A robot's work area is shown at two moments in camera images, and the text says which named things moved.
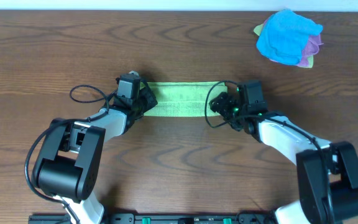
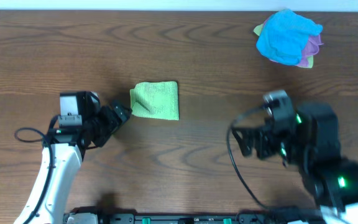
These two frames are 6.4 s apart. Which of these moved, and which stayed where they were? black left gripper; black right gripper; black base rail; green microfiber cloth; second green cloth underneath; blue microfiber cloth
Moved: black right gripper; green microfiber cloth; black left gripper
Stayed: blue microfiber cloth; second green cloth underneath; black base rail
